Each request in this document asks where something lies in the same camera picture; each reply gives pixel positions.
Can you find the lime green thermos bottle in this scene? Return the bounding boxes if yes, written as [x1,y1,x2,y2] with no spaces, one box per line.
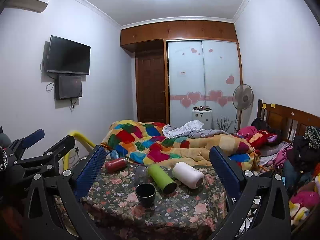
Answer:
[147,164,177,195]

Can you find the standing electric fan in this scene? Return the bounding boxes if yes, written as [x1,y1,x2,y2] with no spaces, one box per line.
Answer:
[232,84,254,131]

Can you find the wall mounted black television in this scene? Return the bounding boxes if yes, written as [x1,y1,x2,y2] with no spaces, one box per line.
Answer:
[44,35,91,75]

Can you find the pink clothing pile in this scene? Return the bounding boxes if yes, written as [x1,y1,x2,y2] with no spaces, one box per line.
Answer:
[237,126,258,138]

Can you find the yellow plush toy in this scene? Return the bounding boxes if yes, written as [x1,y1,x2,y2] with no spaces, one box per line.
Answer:
[289,200,312,226]

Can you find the white thermos bottle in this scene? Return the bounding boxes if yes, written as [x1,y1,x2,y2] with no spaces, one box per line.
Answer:
[172,161,204,189]

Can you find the wooden headboard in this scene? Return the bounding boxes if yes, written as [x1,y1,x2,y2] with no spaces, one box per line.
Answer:
[257,99,320,142]

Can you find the red plush toy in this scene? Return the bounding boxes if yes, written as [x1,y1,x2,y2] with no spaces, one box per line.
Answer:
[247,129,278,149]

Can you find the red thermos bottle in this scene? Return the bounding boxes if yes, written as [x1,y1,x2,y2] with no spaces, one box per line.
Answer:
[105,158,128,173]

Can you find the white small cabinet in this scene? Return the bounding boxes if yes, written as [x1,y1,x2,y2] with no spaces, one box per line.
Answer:
[192,106,213,129]

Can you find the dark green ceramic cup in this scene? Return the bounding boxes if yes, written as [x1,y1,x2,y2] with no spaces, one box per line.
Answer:
[135,183,156,207]

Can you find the colourful patchwork blanket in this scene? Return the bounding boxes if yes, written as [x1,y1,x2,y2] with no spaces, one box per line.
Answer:
[101,120,259,170]

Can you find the white grey crumpled sheet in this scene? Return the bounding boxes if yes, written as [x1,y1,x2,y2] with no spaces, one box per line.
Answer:
[162,120,229,139]

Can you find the brown wooden door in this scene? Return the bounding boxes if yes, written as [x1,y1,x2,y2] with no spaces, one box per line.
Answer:
[135,50,167,123]

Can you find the frosted wardrobe with hearts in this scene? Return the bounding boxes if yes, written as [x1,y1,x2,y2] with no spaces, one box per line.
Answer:
[167,40,240,133]

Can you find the floral green bedspread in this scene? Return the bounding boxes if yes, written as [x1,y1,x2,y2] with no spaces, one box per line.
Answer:
[55,159,231,240]

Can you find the clear glass tumbler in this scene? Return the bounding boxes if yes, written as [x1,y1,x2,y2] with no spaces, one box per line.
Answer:
[135,166,149,186]

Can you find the small black wall monitor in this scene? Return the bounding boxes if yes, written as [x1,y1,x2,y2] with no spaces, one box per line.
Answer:
[55,75,82,100]

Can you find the yellow foam padded rail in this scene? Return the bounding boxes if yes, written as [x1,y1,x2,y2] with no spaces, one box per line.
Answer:
[62,131,95,170]

